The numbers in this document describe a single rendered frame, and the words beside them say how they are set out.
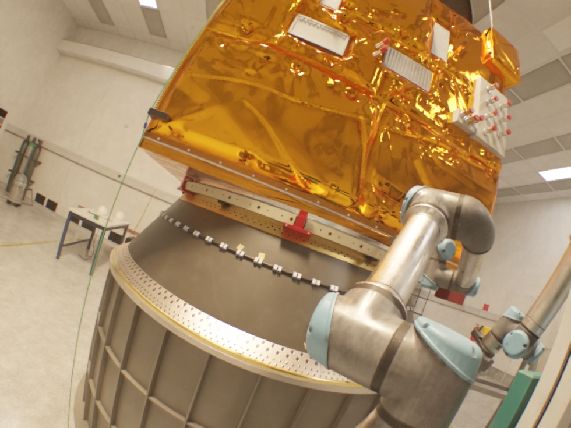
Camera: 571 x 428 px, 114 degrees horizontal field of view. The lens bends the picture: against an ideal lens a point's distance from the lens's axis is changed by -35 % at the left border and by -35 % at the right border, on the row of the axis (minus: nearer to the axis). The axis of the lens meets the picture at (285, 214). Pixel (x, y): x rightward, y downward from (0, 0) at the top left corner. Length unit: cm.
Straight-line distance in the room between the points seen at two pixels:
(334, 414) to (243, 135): 122
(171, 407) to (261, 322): 54
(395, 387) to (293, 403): 78
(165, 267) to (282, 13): 138
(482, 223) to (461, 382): 42
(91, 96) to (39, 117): 181
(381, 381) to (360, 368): 3
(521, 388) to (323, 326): 30
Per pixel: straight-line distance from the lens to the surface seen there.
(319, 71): 148
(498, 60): 238
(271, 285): 111
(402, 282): 50
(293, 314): 109
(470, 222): 70
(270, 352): 104
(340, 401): 122
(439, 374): 39
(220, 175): 125
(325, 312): 43
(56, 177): 828
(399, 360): 39
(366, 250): 127
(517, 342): 82
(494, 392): 172
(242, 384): 110
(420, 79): 179
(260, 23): 158
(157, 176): 701
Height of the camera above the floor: 158
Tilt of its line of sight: 6 degrees up
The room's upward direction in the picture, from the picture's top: 21 degrees clockwise
